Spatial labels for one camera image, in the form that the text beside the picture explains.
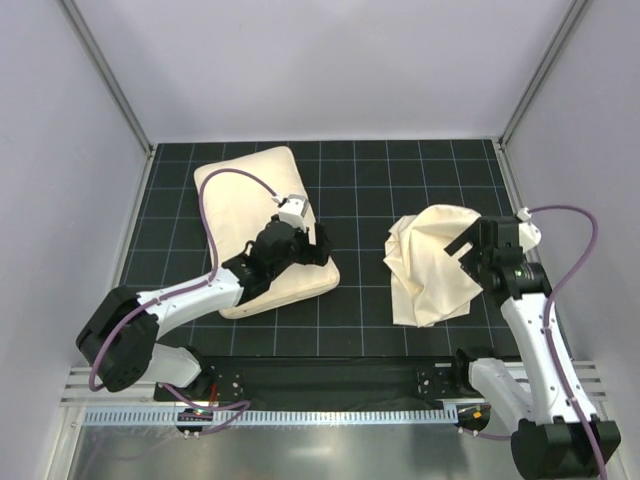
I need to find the cream pillowcase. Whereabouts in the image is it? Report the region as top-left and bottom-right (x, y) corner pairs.
(383, 203), (542, 329)

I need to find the cream pillow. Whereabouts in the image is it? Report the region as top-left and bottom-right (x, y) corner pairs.
(194, 146), (340, 320)

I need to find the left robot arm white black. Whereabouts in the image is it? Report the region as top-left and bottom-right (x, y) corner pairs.
(76, 216), (332, 401)

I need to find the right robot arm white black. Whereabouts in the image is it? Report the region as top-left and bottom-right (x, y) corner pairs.
(445, 211), (621, 479)

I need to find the black grid mat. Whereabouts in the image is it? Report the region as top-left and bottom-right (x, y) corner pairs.
(115, 139), (518, 357)

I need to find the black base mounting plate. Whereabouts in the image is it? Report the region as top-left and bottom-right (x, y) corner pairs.
(174, 351), (482, 411)

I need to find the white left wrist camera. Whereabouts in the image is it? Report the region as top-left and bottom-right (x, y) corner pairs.
(272, 194), (309, 229)

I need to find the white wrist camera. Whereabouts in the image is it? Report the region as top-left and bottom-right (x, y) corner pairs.
(515, 207), (542, 253)
(272, 194), (309, 229)

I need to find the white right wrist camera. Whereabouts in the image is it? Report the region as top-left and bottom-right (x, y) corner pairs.
(515, 207), (542, 253)

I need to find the slotted grey cable duct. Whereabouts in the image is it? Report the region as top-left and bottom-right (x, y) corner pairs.
(82, 405), (458, 427)

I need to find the aluminium front rail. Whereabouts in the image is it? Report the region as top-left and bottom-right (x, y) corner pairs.
(59, 367), (155, 407)

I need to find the right aluminium frame post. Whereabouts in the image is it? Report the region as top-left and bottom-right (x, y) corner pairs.
(498, 0), (592, 149)

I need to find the aluminium frame post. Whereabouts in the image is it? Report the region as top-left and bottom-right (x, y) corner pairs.
(58, 0), (153, 157)
(498, 0), (592, 149)

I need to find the left aluminium frame post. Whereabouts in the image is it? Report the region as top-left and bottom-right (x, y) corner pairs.
(58, 0), (153, 157)

